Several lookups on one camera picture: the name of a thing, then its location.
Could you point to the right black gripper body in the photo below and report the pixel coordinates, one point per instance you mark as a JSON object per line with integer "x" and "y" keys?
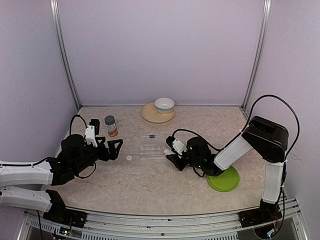
{"x": 192, "y": 162}

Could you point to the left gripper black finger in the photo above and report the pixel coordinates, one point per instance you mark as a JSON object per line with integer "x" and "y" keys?
{"x": 100, "y": 140}
{"x": 114, "y": 147}

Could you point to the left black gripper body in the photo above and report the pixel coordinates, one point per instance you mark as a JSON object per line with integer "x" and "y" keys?
{"x": 103, "y": 156}

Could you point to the small white pill bottle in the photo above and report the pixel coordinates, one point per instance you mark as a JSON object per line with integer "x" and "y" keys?
{"x": 168, "y": 152}

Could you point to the clear plastic pill organizer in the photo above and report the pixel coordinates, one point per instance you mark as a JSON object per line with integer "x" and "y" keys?
{"x": 151, "y": 145}

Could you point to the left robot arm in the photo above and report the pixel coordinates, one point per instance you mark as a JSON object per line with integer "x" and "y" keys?
{"x": 76, "y": 155}

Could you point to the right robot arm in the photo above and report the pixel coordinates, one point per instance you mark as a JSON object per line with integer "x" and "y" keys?
{"x": 266, "y": 138}

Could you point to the orange pill bottle grey cap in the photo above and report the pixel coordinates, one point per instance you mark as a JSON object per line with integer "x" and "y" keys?
{"x": 111, "y": 125}

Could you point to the green round plate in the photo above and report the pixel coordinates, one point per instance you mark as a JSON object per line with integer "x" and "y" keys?
{"x": 225, "y": 182}

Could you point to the beige round plate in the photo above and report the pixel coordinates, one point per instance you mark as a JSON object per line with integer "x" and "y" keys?
{"x": 152, "y": 115}

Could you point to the white ceramic bowl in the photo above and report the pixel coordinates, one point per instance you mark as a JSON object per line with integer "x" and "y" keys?
{"x": 164, "y": 105}

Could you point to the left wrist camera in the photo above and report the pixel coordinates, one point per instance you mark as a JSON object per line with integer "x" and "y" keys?
{"x": 91, "y": 131}

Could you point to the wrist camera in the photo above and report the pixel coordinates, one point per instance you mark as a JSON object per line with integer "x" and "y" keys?
{"x": 176, "y": 145}
{"x": 91, "y": 131}

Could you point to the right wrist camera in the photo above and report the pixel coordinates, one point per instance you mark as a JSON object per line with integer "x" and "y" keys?
{"x": 176, "y": 145}

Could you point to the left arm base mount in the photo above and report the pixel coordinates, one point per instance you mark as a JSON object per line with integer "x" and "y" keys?
{"x": 59, "y": 213}

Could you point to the front aluminium rail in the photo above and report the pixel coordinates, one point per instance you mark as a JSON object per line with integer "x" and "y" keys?
{"x": 212, "y": 226}

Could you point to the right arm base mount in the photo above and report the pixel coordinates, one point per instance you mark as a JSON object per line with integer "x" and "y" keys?
{"x": 266, "y": 212}

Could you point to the left aluminium frame post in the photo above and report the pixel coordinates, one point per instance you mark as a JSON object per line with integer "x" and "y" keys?
{"x": 63, "y": 53}

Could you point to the aluminium frame post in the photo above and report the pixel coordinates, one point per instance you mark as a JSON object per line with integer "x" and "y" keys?
{"x": 63, "y": 53}
{"x": 258, "y": 53}

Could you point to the right aluminium frame post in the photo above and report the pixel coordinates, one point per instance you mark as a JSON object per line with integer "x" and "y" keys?
{"x": 258, "y": 53}

